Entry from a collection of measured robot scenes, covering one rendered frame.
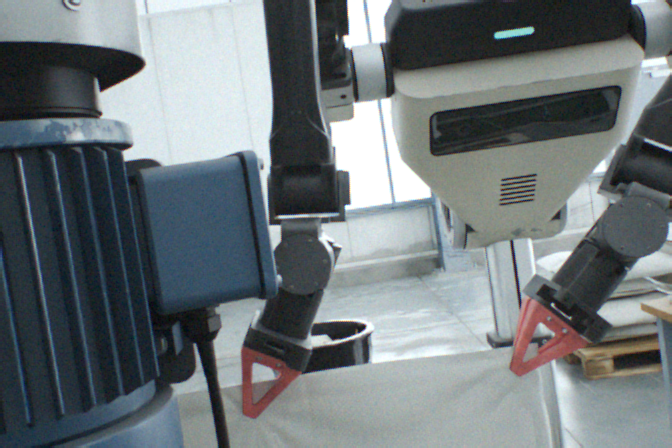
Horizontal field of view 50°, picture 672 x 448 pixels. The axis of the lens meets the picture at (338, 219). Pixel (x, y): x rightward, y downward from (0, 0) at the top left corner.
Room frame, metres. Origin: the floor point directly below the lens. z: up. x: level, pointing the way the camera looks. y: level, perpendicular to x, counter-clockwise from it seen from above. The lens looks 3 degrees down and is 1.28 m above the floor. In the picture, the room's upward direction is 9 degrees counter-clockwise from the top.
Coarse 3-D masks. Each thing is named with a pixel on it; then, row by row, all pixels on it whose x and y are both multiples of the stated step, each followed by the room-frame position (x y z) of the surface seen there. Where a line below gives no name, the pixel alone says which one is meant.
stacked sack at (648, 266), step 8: (648, 256) 3.92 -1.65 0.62; (656, 256) 3.92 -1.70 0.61; (664, 256) 3.91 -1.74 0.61; (560, 264) 4.19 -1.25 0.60; (640, 264) 3.85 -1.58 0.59; (648, 264) 3.85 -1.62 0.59; (656, 264) 3.84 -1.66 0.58; (664, 264) 3.83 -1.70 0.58; (552, 272) 4.27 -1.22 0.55; (632, 272) 3.84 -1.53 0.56; (640, 272) 3.84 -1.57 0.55; (648, 272) 3.84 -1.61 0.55; (656, 272) 3.84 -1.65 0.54; (664, 272) 3.84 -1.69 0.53; (624, 280) 3.89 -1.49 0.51
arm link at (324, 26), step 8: (320, 0) 0.95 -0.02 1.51; (328, 0) 0.95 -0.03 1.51; (320, 8) 0.95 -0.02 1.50; (328, 8) 0.95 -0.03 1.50; (320, 16) 0.95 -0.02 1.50; (328, 16) 0.95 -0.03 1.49; (320, 24) 0.96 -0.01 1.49; (328, 24) 0.96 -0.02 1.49; (320, 32) 0.97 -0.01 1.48; (328, 32) 0.97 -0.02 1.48; (336, 32) 0.98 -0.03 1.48; (328, 40) 0.98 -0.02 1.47; (336, 40) 0.98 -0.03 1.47
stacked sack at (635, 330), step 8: (616, 328) 3.97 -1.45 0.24; (624, 328) 3.96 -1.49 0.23; (632, 328) 3.95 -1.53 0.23; (640, 328) 3.95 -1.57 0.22; (648, 328) 3.94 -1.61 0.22; (656, 328) 3.94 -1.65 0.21; (608, 336) 4.17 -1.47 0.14; (616, 336) 3.93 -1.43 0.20; (624, 336) 3.94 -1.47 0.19; (632, 336) 3.94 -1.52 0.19
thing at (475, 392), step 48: (336, 384) 0.74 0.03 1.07; (384, 384) 0.74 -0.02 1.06; (432, 384) 0.74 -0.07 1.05; (480, 384) 0.75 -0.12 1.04; (528, 384) 0.75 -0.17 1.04; (192, 432) 0.75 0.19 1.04; (240, 432) 0.75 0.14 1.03; (288, 432) 0.75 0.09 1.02; (336, 432) 0.74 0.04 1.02; (384, 432) 0.74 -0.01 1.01; (432, 432) 0.74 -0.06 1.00; (480, 432) 0.75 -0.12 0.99; (528, 432) 0.75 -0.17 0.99
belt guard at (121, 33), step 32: (0, 0) 0.34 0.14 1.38; (32, 0) 0.35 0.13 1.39; (64, 0) 0.36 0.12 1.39; (96, 0) 0.38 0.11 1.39; (128, 0) 0.41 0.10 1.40; (0, 32) 0.34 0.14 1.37; (32, 32) 0.35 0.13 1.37; (64, 32) 0.36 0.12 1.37; (96, 32) 0.37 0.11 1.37; (128, 32) 0.40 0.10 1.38; (64, 64) 0.46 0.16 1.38; (96, 64) 0.47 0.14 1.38; (128, 64) 0.47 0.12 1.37
